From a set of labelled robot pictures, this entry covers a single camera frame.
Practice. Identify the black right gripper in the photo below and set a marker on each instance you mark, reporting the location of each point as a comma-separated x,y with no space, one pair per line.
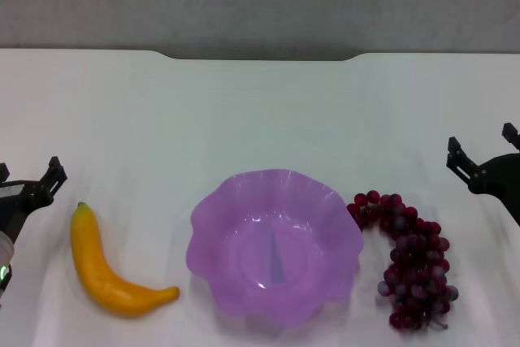
501,176

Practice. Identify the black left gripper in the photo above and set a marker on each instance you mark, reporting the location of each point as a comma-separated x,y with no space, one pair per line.
18,211

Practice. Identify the yellow banana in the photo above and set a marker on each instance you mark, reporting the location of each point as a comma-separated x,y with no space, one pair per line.
91,265

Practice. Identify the dark red grape bunch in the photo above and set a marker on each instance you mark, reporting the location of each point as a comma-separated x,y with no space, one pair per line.
418,257

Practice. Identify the purple wavy plastic bowl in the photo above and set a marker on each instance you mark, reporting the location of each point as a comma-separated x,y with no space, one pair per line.
252,237

